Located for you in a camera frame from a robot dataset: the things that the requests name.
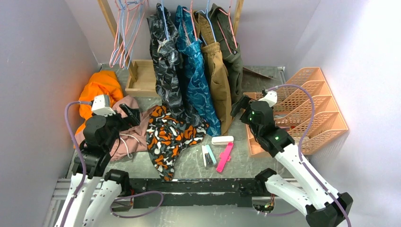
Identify white rectangular case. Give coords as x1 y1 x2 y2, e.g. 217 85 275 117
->
211 136 234 145

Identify light blue stapler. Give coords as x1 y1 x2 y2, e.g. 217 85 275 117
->
201 145 217 167

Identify aluminium frame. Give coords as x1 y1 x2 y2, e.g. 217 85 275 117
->
42 178 314 227

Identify tan brown shorts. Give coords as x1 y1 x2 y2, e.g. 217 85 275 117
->
193 13 232 135

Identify pink plastic clip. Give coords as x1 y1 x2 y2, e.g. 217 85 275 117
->
216 142 234 173

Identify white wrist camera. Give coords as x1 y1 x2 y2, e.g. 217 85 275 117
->
91 95 116 117
258 90 278 107

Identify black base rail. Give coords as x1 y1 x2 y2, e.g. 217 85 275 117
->
130 178 270 209

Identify orange camouflage shorts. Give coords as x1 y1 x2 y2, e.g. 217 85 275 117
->
146 105 209 181

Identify pink wire hanger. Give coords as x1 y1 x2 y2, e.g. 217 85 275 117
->
109 0 148 68

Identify blue patterned shorts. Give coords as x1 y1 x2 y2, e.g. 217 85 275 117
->
174 5 221 136

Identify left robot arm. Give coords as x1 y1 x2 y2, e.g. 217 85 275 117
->
55 101 140 227

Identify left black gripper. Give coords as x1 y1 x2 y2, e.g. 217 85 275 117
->
97 103 140 150

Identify pink drawstring shorts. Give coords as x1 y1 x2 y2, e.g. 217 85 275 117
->
74 95 157 162

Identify wooden clothes rack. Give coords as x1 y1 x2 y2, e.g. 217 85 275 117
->
97 0 244 97

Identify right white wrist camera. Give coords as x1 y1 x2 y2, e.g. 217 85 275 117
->
258 90 278 107

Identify peach plastic file organizer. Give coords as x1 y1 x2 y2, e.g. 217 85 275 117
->
243 67 349 158

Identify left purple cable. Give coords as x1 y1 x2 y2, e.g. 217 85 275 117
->
59 101 93 227

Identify black grey patterned shorts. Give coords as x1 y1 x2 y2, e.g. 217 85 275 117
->
147 3 202 126

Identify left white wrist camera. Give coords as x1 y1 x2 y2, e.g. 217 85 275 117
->
91 95 116 117

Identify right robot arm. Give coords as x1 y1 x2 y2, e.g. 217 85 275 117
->
231 95 353 227

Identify dark olive green shorts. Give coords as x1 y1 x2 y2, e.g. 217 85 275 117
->
208 3 243 103

